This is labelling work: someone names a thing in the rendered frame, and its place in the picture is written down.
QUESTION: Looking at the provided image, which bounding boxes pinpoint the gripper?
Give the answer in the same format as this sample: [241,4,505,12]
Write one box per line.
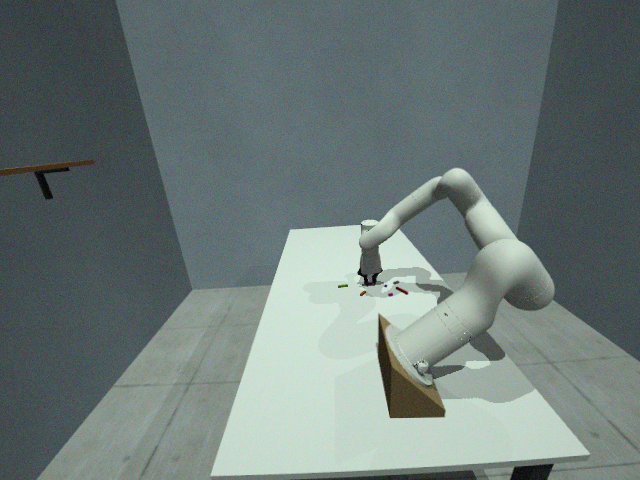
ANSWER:
[357,253,383,286]

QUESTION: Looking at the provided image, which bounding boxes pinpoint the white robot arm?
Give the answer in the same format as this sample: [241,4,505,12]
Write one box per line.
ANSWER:
[359,168,555,387]

